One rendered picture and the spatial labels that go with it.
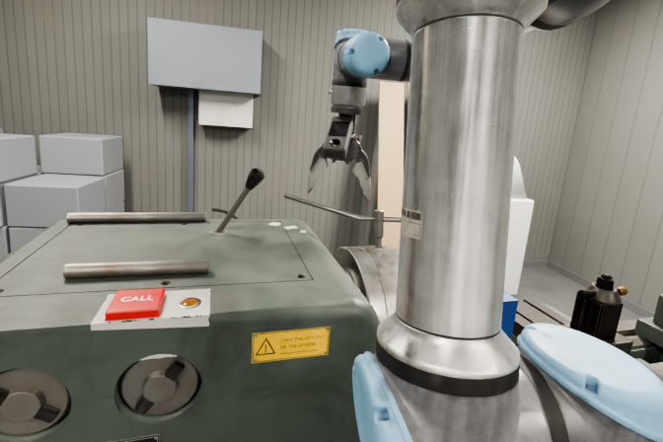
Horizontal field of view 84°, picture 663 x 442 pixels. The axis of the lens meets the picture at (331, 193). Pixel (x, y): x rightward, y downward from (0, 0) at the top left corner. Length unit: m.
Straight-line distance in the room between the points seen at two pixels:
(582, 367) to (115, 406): 0.52
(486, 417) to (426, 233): 0.14
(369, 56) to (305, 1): 3.11
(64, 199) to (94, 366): 2.37
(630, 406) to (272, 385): 0.41
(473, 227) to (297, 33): 3.47
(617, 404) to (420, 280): 0.17
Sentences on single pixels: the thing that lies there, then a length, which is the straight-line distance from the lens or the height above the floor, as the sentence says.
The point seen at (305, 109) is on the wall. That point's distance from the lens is 3.63.
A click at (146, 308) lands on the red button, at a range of 0.53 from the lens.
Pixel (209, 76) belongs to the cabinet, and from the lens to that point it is 3.35.
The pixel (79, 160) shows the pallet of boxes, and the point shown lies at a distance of 3.28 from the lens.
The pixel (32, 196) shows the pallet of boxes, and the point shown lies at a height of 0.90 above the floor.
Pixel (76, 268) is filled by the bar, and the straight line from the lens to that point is 0.67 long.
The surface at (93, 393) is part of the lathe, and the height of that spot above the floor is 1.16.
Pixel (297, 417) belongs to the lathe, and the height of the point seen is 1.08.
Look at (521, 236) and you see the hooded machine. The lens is 3.73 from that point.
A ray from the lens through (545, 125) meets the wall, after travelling 4.73.
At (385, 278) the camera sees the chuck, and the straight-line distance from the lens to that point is 0.77.
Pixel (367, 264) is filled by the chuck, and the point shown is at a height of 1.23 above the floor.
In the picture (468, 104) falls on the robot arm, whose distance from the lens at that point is 0.29.
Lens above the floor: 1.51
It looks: 11 degrees down
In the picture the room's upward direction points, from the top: 4 degrees clockwise
